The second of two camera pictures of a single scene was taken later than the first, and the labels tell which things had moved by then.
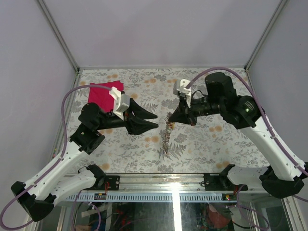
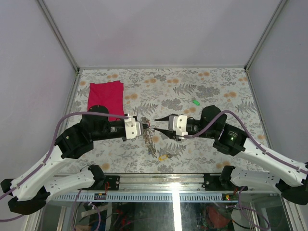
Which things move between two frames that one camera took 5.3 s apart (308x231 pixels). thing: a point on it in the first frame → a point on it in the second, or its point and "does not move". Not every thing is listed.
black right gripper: (183, 114) → (170, 134)
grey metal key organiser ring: (169, 128) → (147, 135)
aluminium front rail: (163, 183) does not move
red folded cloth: (101, 97) does not move
